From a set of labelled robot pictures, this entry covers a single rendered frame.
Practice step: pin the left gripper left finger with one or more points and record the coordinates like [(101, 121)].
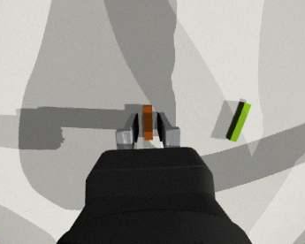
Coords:
[(128, 136)]

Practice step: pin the orange rod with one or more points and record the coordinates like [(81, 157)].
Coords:
[(148, 122)]

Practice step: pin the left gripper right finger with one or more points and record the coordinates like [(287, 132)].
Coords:
[(168, 134)]

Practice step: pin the lime green rod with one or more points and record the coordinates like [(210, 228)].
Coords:
[(238, 121)]

